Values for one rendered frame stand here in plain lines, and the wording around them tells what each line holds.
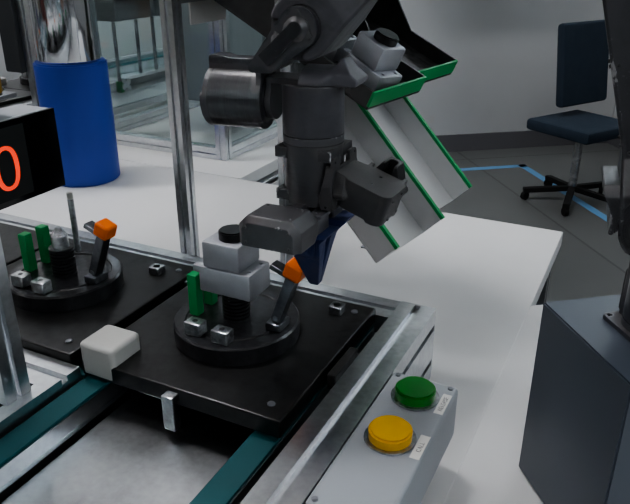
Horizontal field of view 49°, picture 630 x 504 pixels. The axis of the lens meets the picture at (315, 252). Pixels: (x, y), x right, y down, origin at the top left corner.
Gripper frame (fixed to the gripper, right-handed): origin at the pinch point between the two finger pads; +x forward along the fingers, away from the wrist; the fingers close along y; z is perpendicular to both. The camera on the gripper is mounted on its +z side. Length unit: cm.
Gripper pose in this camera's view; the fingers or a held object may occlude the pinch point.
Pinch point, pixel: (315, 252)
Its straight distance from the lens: 69.6
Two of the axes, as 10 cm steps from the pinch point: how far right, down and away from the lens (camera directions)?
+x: 0.1, 9.2, 4.0
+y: 4.4, -3.6, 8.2
